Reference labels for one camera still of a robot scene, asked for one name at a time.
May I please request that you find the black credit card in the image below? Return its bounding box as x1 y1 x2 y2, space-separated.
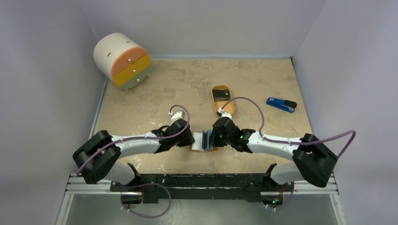
212 89 230 102

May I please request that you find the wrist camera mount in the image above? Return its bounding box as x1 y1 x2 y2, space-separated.
216 108 232 119
169 110 185 123

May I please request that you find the orange oval tray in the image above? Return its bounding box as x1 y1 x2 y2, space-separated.
212 85 235 118

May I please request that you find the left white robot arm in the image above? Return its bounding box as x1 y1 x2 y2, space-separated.
72 119 195 192

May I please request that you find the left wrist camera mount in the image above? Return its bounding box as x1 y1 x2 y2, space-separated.
169 110 185 123

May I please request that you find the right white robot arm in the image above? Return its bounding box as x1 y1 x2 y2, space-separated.
210 117 337 191

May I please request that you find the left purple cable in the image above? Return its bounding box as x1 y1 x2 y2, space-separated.
76 105 191 177

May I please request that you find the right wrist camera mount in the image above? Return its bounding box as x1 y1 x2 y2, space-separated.
216 108 232 119

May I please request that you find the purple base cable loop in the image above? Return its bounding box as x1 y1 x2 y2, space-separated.
119 181 174 219

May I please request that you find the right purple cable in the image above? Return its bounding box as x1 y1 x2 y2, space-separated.
217 96 357 159

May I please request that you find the blue black stapler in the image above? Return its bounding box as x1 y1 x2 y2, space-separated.
266 97 297 113

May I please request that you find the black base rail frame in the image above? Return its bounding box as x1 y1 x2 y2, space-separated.
63 164 339 206

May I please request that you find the white round mini drawer chest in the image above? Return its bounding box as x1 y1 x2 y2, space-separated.
93 33 151 90

